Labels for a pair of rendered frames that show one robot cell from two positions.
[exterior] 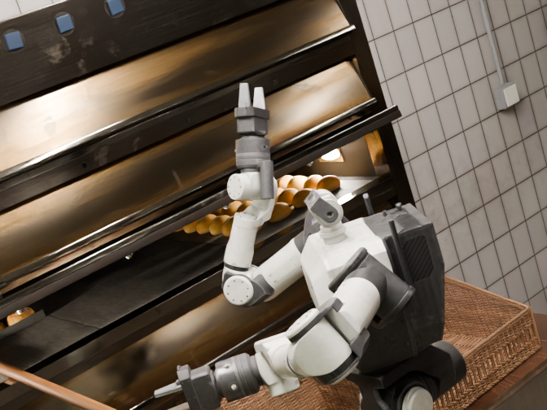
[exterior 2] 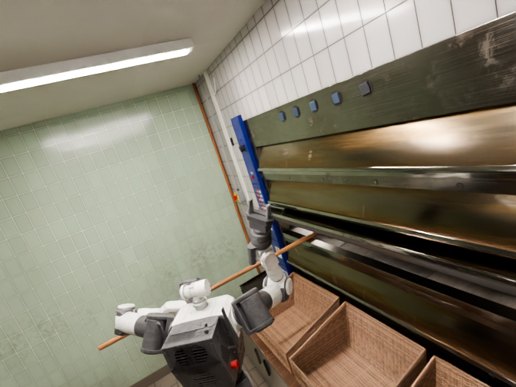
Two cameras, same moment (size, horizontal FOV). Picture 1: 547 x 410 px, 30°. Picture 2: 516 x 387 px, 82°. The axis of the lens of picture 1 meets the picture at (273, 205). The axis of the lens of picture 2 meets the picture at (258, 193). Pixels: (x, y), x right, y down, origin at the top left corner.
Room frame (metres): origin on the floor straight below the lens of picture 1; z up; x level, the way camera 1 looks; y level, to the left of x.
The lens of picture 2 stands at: (2.83, -1.14, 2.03)
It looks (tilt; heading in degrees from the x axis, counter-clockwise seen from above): 12 degrees down; 102
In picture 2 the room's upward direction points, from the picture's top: 18 degrees counter-clockwise
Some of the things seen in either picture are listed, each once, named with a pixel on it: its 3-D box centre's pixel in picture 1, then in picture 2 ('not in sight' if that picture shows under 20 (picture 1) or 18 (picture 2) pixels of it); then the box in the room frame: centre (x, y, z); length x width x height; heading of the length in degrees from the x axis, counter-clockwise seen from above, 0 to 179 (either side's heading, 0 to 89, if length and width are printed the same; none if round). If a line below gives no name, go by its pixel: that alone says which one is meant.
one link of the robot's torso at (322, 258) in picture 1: (376, 284); (209, 343); (2.24, -0.17, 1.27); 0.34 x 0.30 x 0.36; 3
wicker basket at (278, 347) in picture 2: not in sight; (292, 315); (2.43, 0.66, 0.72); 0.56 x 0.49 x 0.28; 125
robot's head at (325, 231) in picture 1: (326, 212); (196, 292); (2.25, -0.11, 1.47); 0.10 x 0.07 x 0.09; 3
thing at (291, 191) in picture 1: (247, 202); not in sight; (3.66, 0.09, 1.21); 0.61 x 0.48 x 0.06; 34
